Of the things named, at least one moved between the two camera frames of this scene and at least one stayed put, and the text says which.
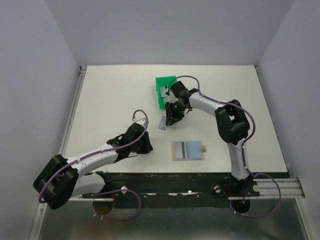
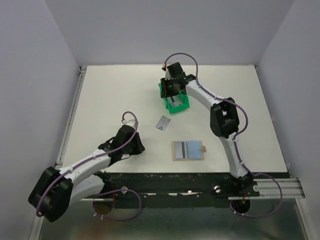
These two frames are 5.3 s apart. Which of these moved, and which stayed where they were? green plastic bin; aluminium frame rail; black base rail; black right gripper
Moved: green plastic bin; black right gripper
Stayed: black base rail; aluminium frame rail
